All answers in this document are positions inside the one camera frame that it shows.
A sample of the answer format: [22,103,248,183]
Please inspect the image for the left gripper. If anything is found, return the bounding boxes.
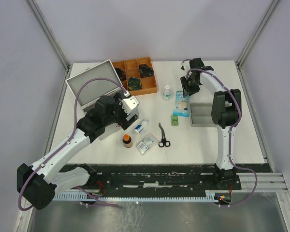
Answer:
[104,93,138,130]

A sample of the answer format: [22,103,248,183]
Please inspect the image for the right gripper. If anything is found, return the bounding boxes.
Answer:
[180,74,200,97]

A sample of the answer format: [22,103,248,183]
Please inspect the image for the blue cotton swab bag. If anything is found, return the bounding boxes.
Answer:
[173,91,189,117]

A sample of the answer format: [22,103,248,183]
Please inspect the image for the grey plastic divider tray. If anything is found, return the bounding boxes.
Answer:
[189,102,216,127]

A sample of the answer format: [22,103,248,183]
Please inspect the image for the small green box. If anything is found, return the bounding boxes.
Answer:
[171,115,179,126]

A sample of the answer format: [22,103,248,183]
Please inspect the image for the black handled bandage scissors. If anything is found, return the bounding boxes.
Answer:
[158,123,171,148]

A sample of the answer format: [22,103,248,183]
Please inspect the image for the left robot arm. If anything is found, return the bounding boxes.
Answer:
[16,94,139,211]

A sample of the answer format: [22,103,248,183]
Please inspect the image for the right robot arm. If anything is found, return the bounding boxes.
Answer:
[180,58,242,189]

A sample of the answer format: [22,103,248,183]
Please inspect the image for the white blue bandage roll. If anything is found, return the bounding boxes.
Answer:
[133,119,149,134]

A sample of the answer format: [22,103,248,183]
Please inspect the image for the brown bottle orange cap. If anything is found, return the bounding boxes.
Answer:
[122,134,133,148]

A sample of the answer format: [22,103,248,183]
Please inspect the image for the clear bottle white cap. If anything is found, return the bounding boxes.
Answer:
[162,85,171,101]

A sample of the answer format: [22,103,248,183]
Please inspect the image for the alcohol wipe packets bag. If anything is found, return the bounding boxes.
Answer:
[136,133,158,155]

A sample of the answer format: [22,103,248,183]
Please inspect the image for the grey metal first aid box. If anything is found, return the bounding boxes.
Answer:
[66,60,128,142]

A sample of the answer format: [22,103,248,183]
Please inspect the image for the wooden compartment tray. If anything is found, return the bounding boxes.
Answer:
[112,57,158,95]

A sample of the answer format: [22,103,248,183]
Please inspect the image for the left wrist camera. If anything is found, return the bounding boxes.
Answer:
[120,91,139,115]

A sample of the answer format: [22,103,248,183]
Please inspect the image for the black strap bundle front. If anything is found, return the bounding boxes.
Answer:
[127,76,143,91]

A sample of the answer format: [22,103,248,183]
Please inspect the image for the black strap bundle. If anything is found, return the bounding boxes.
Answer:
[138,63,155,78]
[127,76,143,91]
[115,68,126,81]

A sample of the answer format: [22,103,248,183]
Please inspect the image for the black strap bundle right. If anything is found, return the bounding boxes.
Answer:
[138,63,155,78]

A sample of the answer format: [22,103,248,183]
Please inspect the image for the black strap bundle left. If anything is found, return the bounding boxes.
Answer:
[115,68,126,81]

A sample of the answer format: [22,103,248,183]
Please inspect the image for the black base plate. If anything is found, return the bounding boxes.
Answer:
[62,164,273,196]

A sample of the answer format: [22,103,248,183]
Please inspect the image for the white slotted cable duct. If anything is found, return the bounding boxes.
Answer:
[52,189,220,203]

